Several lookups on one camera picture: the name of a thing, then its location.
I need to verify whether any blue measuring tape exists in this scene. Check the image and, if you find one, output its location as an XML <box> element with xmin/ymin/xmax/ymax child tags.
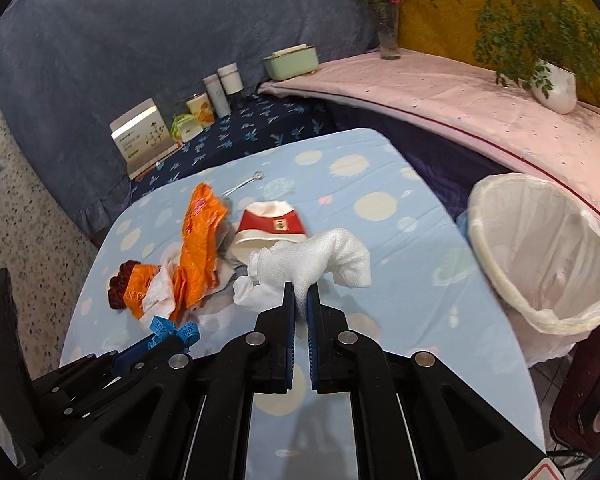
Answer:
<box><xmin>147</xmin><ymin>316</ymin><xmax>201</xmax><ymax>352</ymax></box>

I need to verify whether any round bin with white liner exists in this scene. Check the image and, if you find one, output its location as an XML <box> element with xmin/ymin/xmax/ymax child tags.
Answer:
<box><xmin>467</xmin><ymin>172</ymin><xmax>600</xmax><ymax>368</ymax></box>

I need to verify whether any white foam wrap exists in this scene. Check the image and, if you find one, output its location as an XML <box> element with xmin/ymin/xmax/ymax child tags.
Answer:
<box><xmin>232</xmin><ymin>227</ymin><xmax>372</xmax><ymax>320</ymax></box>

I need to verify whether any light blue planet-print sheet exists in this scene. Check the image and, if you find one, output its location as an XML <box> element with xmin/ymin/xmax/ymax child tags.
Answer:
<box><xmin>60</xmin><ymin>127</ymin><xmax>548</xmax><ymax>480</ymax></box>

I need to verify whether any yellow cloth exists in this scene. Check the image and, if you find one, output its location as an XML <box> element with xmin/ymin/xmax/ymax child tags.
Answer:
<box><xmin>390</xmin><ymin>0</ymin><xmax>600</xmax><ymax>116</ymax></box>

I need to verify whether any orange plastic wrapper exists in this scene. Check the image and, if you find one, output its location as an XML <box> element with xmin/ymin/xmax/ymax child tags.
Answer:
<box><xmin>172</xmin><ymin>183</ymin><xmax>230</xmax><ymax>322</ymax></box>

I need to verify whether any small metal tool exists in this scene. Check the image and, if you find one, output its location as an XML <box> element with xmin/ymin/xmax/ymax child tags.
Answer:
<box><xmin>222</xmin><ymin>172</ymin><xmax>265</xmax><ymax>197</ymax></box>

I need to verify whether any white tissue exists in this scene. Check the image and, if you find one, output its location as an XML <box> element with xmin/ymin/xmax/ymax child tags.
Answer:
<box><xmin>142</xmin><ymin>255</ymin><xmax>182</xmax><ymax>321</ymax></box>

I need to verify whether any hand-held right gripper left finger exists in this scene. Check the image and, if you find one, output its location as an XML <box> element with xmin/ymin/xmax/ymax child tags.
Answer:
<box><xmin>40</xmin><ymin>282</ymin><xmax>297</xmax><ymax>480</ymax></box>

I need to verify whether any dark red stool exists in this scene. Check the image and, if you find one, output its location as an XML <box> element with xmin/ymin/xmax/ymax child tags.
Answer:
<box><xmin>550</xmin><ymin>330</ymin><xmax>600</xmax><ymax>461</ymax></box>

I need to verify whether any dark purple cloth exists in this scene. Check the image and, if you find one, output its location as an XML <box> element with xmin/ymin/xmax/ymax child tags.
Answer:
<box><xmin>330</xmin><ymin>102</ymin><xmax>531</xmax><ymax>221</ymax></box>

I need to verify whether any red and white paper cup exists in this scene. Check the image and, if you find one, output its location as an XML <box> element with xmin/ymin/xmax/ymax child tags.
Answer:
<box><xmin>229</xmin><ymin>201</ymin><xmax>310</xmax><ymax>266</ymax></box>

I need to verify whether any tall white bottle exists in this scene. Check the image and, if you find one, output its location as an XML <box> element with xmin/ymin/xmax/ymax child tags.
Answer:
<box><xmin>203</xmin><ymin>74</ymin><xmax>232</xmax><ymax>118</ymax></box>

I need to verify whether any short white canister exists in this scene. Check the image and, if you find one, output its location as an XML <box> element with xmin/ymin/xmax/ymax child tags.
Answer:
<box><xmin>217</xmin><ymin>63</ymin><xmax>244</xmax><ymax>96</ymax></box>

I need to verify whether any glass vase with pink flowers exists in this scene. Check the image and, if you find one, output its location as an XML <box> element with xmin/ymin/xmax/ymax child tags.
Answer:
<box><xmin>350</xmin><ymin>0</ymin><xmax>408</xmax><ymax>60</ymax></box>

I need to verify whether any pink cloth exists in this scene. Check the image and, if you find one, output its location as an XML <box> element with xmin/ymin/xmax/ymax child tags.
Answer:
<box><xmin>257</xmin><ymin>47</ymin><xmax>600</xmax><ymax>251</ymax></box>

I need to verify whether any brown and orange snack wrapper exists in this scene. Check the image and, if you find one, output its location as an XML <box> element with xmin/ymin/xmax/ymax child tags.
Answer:
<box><xmin>106</xmin><ymin>260</ymin><xmax>157</xmax><ymax>320</ymax></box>

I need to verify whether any green packet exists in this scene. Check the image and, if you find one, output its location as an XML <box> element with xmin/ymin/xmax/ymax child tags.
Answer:
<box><xmin>171</xmin><ymin>114</ymin><xmax>204</xmax><ymax>143</ymax></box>

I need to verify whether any orange printed tin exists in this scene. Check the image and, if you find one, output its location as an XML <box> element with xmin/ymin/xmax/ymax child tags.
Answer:
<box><xmin>186</xmin><ymin>93</ymin><xmax>216</xmax><ymax>128</ymax></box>

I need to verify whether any green plant in white pot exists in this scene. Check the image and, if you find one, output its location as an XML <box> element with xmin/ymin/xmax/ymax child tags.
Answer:
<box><xmin>430</xmin><ymin>0</ymin><xmax>600</xmax><ymax>116</ymax></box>

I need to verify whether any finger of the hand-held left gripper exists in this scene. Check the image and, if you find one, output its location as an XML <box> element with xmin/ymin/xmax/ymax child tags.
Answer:
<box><xmin>87</xmin><ymin>332</ymin><xmax>190</xmax><ymax>382</ymax></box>
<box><xmin>30</xmin><ymin>359</ymin><xmax>148</xmax><ymax>442</ymax></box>

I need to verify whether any dark blue floral cloth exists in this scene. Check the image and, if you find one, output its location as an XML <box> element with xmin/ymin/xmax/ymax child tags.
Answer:
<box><xmin>130</xmin><ymin>92</ymin><xmax>338</xmax><ymax>201</ymax></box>

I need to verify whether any white cardboard box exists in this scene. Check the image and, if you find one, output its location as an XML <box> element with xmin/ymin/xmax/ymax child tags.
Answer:
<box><xmin>110</xmin><ymin>98</ymin><xmax>181</xmax><ymax>181</ymax></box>

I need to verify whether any green tissue box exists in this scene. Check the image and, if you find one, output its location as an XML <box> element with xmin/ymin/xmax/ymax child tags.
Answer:
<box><xmin>263</xmin><ymin>44</ymin><xmax>319</xmax><ymax>82</ymax></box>

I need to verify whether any grey-blue blanket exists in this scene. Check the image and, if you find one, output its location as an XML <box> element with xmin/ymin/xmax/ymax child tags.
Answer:
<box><xmin>0</xmin><ymin>0</ymin><xmax>396</xmax><ymax>246</ymax></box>

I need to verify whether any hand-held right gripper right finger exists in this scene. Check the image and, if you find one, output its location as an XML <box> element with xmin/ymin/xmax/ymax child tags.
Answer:
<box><xmin>305</xmin><ymin>285</ymin><xmax>551</xmax><ymax>480</ymax></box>

